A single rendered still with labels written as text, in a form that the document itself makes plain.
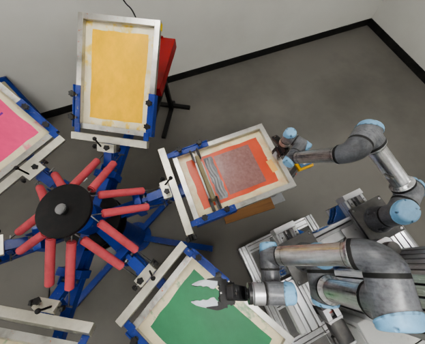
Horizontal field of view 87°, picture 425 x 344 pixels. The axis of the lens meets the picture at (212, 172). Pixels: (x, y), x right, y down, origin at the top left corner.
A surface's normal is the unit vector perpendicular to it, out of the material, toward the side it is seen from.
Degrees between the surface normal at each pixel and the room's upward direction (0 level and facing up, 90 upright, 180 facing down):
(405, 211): 7
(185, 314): 0
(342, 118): 0
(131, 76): 32
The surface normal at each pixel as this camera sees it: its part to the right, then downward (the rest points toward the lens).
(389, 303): -0.71, -0.27
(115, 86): -0.08, 0.16
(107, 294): 0.00, -0.38
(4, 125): 0.41, -0.02
